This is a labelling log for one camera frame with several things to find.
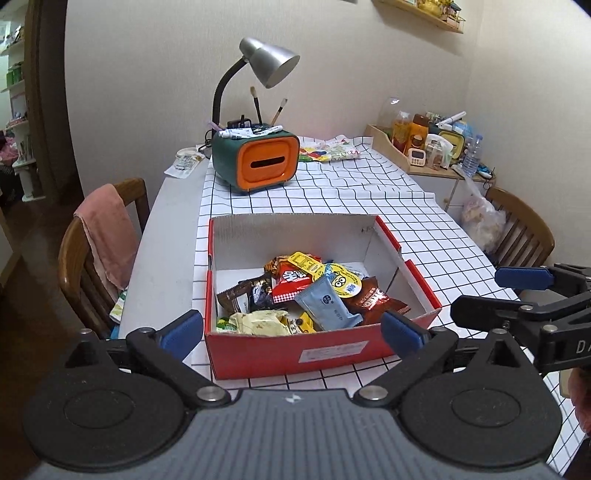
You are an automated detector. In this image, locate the white kitchen timer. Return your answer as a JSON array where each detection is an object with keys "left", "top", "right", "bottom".
[{"left": 407, "top": 148, "right": 427, "bottom": 168}]

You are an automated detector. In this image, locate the right wooden chair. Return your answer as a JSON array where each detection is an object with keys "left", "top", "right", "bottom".
[{"left": 486, "top": 187, "right": 555, "bottom": 268}]

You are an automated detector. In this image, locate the silver gooseneck desk lamp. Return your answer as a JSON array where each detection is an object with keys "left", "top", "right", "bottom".
[{"left": 210, "top": 36, "right": 302, "bottom": 135}]

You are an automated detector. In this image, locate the orange red snack packet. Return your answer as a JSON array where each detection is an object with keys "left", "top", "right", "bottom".
[{"left": 344, "top": 277, "right": 411, "bottom": 326}]

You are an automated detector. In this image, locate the left wooden chair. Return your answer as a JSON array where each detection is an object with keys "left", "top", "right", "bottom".
[{"left": 58, "top": 178, "right": 150, "bottom": 339}]

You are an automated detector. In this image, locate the yellow minion snack packet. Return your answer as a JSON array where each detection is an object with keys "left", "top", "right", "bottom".
[{"left": 324, "top": 262, "right": 363, "bottom": 298}]

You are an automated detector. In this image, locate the white plastic bag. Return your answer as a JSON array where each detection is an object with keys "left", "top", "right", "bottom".
[{"left": 461, "top": 177, "right": 506, "bottom": 253}]

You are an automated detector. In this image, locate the pink towel on chair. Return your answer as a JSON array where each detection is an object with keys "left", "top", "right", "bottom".
[{"left": 74, "top": 184, "right": 139, "bottom": 301}]

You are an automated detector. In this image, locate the water bottle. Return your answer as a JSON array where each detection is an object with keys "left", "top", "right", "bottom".
[{"left": 462, "top": 134, "right": 484, "bottom": 178}]

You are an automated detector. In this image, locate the person's right hand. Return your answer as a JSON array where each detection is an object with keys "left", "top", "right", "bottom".
[{"left": 568, "top": 368, "right": 591, "bottom": 435}]

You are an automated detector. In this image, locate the dark brown chocolate packet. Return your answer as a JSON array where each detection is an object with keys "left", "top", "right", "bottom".
[{"left": 216, "top": 273, "right": 274, "bottom": 315}]

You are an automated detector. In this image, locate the red cardboard shoe box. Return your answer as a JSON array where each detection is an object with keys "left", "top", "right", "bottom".
[{"left": 204, "top": 214, "right": 441, "bottom": 380}]

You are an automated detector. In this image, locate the colourful packet behind box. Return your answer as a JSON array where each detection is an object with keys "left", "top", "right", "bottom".
[{"left": 298, "top": 135, "right": 360, "bottom": 163}]

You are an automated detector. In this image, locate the red snack bag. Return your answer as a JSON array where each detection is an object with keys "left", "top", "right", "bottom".
[{"left": 271, "top": 260, "right": 312, "bottom": 304}]

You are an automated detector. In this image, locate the wall shelf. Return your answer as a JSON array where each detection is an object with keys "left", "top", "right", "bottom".
[{"left": 381, "top": 0, "right": 466, "bottom": 34}]

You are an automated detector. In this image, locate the light blue snack packet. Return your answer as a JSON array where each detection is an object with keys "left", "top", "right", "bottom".
[{"left": 294, "top": 276, "right": 362, "bottom": 331}]

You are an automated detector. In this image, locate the pale yellow snack bag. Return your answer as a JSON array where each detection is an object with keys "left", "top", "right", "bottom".
[{"left": 228, "top": 310, "right": 291, "bottom": 337}]

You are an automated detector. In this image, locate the wooden organizer tray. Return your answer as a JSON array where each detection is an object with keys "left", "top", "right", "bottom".
[{"left": 363, "top": 123, "right": 498, "bottom": 181}]

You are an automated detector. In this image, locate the wooden chair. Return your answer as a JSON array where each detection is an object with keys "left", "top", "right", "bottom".
[
  {"left": 486, "top": 187, "right": 555, "bottom": 268},
  {"left": 58, "top": 178, "right": 150, "bottom": 339}
]

